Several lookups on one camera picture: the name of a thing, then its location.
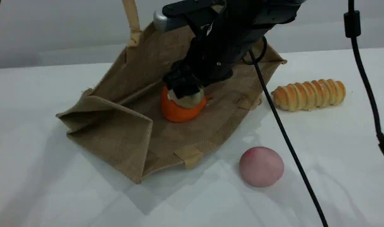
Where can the pink round bun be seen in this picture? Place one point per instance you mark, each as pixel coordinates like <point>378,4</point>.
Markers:
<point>261,167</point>

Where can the beige egg yolk pastry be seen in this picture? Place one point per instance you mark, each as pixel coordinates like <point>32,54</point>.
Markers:
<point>192,101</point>

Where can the brown jute tote bag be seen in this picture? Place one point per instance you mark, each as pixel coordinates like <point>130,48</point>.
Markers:
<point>116,132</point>

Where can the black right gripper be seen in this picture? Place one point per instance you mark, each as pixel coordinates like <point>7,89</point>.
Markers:
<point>220,47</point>

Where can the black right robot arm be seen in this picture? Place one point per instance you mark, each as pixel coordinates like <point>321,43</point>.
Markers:
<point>280,11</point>

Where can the striped spiral bread roll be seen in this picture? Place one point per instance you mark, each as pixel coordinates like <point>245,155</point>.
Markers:
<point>308,94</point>

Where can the orange toy fruit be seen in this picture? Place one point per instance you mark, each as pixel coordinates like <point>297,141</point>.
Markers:
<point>176,113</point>

